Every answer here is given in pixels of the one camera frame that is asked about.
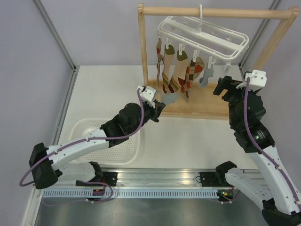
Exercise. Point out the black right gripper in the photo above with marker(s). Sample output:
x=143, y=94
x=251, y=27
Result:
x=226, y=82

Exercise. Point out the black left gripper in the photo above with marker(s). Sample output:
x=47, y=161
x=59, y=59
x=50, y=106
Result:
x=157, y=110

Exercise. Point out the grey sock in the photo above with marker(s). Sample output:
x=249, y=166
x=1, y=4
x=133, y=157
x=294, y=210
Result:
x=208, y=73
x=169, y=98

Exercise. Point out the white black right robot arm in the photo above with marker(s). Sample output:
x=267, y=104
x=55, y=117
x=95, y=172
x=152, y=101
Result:
x=280, y=202

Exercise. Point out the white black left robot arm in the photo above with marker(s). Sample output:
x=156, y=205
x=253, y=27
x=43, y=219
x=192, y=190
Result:
x=46, y=163

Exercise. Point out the white plastic clip hanger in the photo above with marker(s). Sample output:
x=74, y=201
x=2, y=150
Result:
x=218, y=42

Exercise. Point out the wooden hanging rack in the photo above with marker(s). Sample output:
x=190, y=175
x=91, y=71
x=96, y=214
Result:
x=203, y=103

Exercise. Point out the argyle patterned sock right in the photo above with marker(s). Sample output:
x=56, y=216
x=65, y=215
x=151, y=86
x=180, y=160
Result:
x=193, y=70

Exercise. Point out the argyle patterned sock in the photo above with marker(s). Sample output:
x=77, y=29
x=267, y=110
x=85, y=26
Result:
x=159, y=58
x=193, y=70

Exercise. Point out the beige sock olive toe right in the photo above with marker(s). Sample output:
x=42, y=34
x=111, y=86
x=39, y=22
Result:
x=178, y=77

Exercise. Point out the white perforated plastic basket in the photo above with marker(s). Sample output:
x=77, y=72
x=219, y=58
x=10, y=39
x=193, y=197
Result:
x=121, y=154

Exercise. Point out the argyle patterned sock leftmost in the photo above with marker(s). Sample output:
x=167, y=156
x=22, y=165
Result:
x=159, y=58

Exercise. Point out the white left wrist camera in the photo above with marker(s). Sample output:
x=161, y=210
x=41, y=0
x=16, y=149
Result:
x=147, y=94

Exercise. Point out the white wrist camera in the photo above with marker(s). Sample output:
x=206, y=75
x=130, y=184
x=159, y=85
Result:
x=147, y=94
x=257, y=80

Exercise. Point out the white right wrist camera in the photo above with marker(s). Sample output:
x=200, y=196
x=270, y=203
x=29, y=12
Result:
x=257, y=80

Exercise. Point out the aluminium mounting rail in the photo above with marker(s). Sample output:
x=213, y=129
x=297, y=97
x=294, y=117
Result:
x=135, y=177

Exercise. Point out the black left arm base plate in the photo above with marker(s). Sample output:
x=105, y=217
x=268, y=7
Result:
x=109, y=178

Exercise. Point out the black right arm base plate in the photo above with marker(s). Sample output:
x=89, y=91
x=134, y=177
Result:
x=208, y=179

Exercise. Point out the white slotted cable duct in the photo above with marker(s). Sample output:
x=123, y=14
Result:
x=130, y=193

